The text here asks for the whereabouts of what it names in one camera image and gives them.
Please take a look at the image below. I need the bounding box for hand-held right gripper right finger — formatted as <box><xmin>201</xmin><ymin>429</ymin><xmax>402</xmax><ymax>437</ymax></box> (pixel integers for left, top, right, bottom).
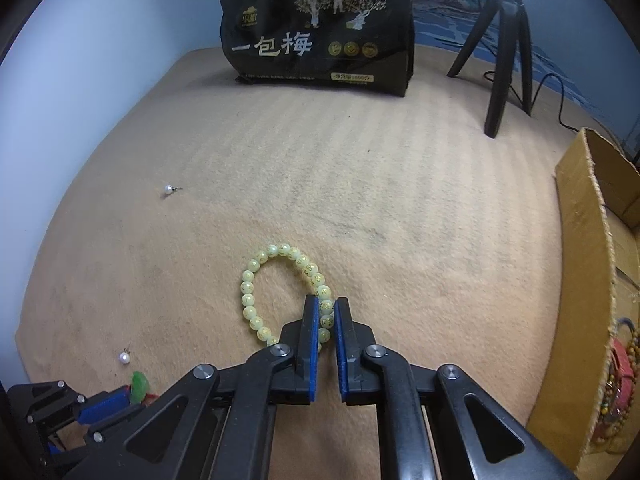
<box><xmin>334</xmin><ymin>296</ymin><xmax>581</xmax><ymax>480</ymax></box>

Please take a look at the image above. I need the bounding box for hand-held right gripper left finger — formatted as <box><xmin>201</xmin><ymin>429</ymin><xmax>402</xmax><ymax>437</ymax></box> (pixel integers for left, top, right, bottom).
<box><xmin>62</xmin><ymin>295</ymin><xmax>321</xmax><ymax>480</ymax></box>

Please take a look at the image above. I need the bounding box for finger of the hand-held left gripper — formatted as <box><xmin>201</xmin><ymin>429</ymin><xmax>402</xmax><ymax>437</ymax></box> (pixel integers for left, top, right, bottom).
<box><xmin>7</xmin><ymin>380</ymin><xmax>134</xmax><ymax>429</ymax></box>
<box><xmin>42</xmin><ymin>396</ymin><xmax>162</xmax><ymax>467</ymax></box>

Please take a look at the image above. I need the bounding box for green jade pendant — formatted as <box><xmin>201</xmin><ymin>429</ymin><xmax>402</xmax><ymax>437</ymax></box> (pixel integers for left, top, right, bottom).
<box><xmin>129</xmin><ymin>371</ymin><xmax>152</xmax><ymax>403</ymax></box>

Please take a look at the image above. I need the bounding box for cream bead bracelet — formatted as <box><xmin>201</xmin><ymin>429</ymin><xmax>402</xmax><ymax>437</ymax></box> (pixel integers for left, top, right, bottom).
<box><xmin>241</xmin><ymin>243</ymin><xmax>335</xmax><ymax>348</ymax></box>

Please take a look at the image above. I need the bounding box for cardboard box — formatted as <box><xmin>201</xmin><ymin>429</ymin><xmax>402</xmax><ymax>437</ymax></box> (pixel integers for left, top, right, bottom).
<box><xmin>525</xmin><ymin>127</ymin><xmax>640</xmax><ymax>476</ymax></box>

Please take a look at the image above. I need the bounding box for long wooden bead necklace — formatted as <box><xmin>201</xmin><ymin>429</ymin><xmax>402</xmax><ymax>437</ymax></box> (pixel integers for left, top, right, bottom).
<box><xmin>597</xmin><ymin>317</ymin><xmax>640</xmax><ymax>431</ymax></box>

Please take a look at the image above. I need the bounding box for black printed snack bag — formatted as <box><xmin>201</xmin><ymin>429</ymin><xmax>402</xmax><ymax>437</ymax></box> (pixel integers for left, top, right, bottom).
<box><xmin>218</xmin><ymin>0</ymin><xmax>416</xmax><ymax>98</ymax></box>

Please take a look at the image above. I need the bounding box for black tripod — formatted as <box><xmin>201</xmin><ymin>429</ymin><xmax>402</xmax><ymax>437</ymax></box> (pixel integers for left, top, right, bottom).
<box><xmin>446</xmin><ymin>0</ymin><xmax>533</xmax><ymax>139</ymax></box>

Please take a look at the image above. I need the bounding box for blue patterned bedsheet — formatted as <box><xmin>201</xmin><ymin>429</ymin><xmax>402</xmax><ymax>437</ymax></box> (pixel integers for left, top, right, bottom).
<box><xmin>410</xmin><ymin>0</ymin><xmax>640</xmax><ymax>161</ymax></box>

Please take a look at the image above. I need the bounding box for black power cable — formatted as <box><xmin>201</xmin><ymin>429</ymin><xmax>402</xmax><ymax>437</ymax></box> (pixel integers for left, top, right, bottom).
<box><xmin>482</xmin><ymin>72</ymin><xmax>583</xmax><ymax>131</ymax></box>

